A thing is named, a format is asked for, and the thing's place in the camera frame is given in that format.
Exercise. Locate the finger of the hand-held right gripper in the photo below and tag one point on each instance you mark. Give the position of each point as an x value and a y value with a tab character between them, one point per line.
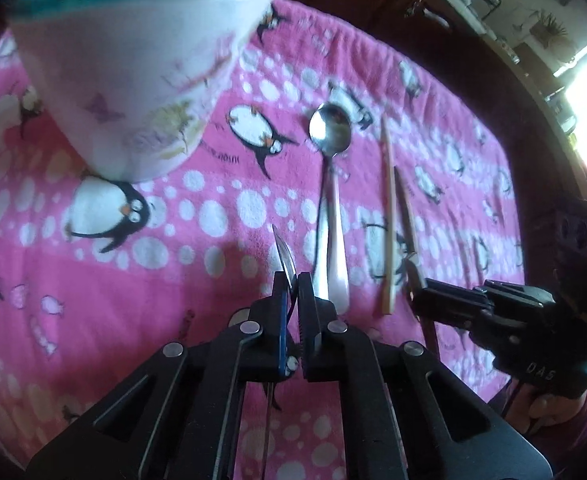
448	294
451	319

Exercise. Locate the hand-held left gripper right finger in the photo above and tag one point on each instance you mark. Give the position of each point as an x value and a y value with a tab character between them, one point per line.
306	320

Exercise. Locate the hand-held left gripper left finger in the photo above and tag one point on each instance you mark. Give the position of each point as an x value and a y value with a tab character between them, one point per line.
281	320

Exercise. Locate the metal spoon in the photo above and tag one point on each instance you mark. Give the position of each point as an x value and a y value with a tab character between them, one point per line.
286	260
329	130

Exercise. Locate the wooden chopstick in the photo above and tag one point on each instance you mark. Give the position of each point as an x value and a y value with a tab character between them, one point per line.
388	210
407	215

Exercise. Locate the white utensil holder blue rim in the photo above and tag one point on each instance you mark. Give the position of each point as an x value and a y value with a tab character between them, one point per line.
138	60

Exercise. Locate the person's right hand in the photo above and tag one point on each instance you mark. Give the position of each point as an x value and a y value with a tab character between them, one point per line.
538	410

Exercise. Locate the pink penguin print blanket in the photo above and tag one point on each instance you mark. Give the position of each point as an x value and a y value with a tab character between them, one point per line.
173	270

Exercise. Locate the potted plant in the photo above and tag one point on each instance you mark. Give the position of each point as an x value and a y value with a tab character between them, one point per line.
551	30

